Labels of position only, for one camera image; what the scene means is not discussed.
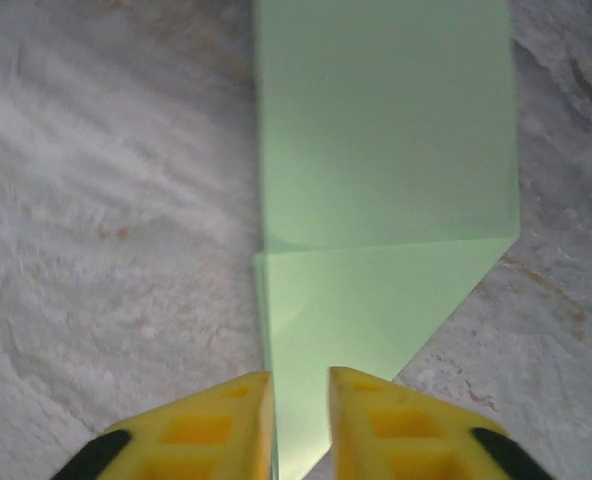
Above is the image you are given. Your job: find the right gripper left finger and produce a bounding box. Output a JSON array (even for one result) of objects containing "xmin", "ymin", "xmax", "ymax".
[{"xmin": 50, "ymin": 369, "xmax": 277, "ymax": 480}]

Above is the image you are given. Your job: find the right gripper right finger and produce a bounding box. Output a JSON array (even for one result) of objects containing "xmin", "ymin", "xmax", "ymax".
[{"xmin": 328, "ymin": 366, "xmax": 552, "ymax": 480}]

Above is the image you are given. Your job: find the light green paper sheet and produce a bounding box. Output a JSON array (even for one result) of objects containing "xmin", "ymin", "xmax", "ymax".
[{"xmin": 251, "ymin": 0, "xmax": 522, "ymax": 480}]

